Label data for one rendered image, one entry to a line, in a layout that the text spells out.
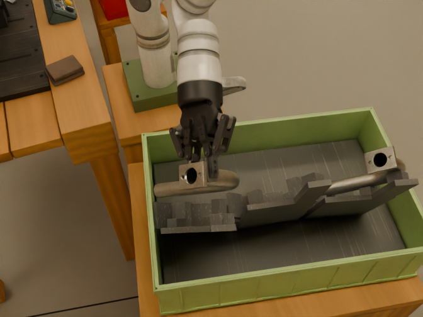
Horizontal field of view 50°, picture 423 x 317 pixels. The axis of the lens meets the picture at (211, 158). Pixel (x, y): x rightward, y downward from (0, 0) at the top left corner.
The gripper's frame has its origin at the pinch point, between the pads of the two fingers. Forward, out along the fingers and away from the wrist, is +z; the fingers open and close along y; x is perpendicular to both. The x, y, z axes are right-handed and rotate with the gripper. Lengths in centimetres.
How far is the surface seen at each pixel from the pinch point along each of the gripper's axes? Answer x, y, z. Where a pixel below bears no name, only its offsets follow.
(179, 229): 10.6, -17.5, 9.3
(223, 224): 8.2, -3.2, 8.6
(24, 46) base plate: 8, -85, -50
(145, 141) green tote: 18.3, -37.3, -12.8
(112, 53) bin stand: 47, -93, -60
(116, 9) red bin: 39, -79, -71
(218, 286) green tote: 19.8, -15.7, 21.4
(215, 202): 19.1, -15.0, 3.8
